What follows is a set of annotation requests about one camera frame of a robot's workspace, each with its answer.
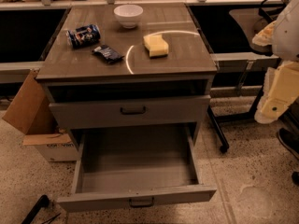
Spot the black chair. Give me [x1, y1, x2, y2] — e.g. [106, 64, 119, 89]
[229, 0, 287, 56]

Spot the dark blue snack packet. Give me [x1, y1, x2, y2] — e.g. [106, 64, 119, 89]
[93, 45, 123, 63]

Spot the black table leg frame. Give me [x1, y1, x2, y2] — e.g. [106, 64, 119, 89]
[207, 88, 263, 153]

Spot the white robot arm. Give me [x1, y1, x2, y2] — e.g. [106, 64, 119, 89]
[252, 0, 299, 124]

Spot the white ceramic bowl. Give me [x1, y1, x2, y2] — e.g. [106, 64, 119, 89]
[114, 4, 143, 29]

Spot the yellow sponge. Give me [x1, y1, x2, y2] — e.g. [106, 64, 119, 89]
[143, 35, 169, 58]

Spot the closed middle drawer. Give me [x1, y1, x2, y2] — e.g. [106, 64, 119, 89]
[50, 95, 210, 129]

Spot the open bottom drawer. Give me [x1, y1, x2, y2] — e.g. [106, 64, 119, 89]
[57, 124, 216, 212]

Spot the grey drawer cabinet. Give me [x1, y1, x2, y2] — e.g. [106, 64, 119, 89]
[36, 4, 217, 145]

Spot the crushed blue soda can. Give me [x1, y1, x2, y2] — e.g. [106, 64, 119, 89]
[66, 24, 101, 49]

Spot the black floor stand foot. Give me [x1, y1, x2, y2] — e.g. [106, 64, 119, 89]
[21, 195, 50, 224]

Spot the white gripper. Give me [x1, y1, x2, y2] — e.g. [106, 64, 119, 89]
[252, 0, 299, 124]

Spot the cardboard box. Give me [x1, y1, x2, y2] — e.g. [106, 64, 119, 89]
[3, 70, 78, 161]

